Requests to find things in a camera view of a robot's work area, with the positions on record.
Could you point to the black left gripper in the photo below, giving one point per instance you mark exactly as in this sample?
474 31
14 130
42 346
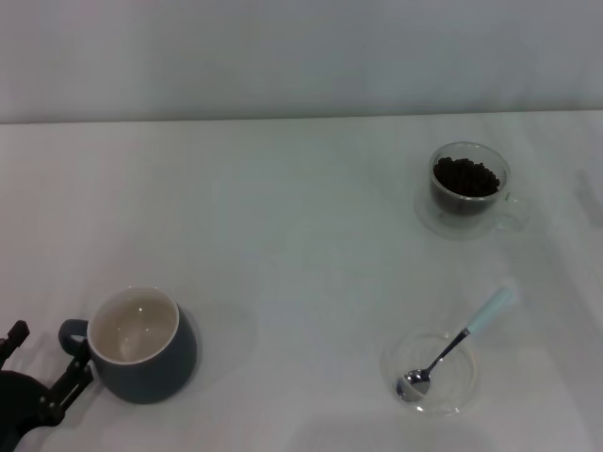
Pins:
19 405

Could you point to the dark grey ceramic mug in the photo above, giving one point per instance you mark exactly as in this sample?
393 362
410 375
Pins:
160 372

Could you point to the glass saucer with cup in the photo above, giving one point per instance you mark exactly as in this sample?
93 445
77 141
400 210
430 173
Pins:
424 214

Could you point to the double-walled glass cup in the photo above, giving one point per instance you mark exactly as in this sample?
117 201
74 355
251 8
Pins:
435 200

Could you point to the pile of coffee beans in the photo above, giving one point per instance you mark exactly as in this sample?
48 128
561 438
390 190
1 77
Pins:
466 176

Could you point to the small clear glass dish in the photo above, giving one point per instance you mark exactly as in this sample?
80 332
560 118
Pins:
457 381

